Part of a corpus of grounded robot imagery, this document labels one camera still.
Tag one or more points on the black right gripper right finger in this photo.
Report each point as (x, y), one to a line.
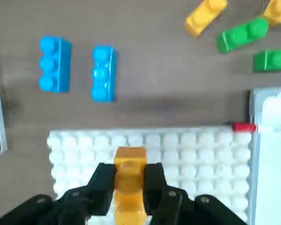
(171, 204)

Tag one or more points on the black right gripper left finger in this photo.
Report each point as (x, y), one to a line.
(84, 199)

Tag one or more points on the yellow two-stud block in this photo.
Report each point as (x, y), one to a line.
(130, 187)
(201, 20)

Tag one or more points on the white studded baseplate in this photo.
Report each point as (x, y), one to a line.
(189, 164)

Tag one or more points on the red-capped whiteboard pen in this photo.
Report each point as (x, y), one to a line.
(243, 127)

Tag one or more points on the blue three-stud block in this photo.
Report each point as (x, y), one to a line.
(51, 63)
(103, 72)

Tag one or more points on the green two-stud block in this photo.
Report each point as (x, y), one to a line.
(241, 36)
(271, 61)

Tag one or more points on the yellow block with tag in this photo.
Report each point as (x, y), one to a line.
(275, 11)

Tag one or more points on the whiteboard with metal frame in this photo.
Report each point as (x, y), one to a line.
(271, 164)

